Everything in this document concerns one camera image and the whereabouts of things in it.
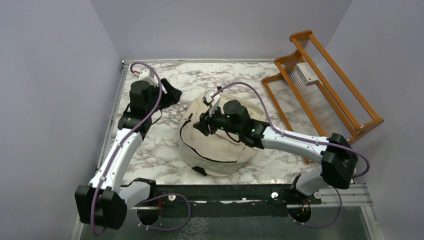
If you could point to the wooden rack with clear slats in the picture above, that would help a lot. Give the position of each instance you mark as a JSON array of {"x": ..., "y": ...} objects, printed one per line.
[{"x": 334, "y": 104}]

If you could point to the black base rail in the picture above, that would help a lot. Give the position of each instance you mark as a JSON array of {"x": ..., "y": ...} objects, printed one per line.
[{"x": 224, "y": 200}]

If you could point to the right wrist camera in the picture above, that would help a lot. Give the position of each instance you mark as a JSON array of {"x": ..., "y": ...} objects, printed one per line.
[{"x": 211, "y": 101}]

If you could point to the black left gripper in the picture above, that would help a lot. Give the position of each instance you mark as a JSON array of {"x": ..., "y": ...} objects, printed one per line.
[{"x": 172, "y": 96}]

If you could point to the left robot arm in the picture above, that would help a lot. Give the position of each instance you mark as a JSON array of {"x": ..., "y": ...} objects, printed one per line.
[{"x": 104, "y": 202}]

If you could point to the small white red box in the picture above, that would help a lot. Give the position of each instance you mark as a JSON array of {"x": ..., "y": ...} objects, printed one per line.
[{"x": 306, "y": 74}]

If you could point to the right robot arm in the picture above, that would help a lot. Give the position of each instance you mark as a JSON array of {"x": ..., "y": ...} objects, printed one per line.
[{"x": 334, "y": 155}]

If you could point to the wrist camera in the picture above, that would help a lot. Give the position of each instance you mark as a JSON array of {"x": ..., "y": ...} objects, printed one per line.
[
  {"x": 146, "y": 75},
  {"x": 211, "y": 101}
]

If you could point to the cream canvas backpack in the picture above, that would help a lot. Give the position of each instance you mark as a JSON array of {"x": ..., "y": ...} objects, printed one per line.
[{"x": 215, "y": 155}]

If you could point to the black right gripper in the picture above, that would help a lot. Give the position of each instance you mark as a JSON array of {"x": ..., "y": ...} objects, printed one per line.
[{"x": 205, "y": 120}]

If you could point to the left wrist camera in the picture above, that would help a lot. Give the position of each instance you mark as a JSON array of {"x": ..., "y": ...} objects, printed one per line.
[{"x": 146, "y": 75}]

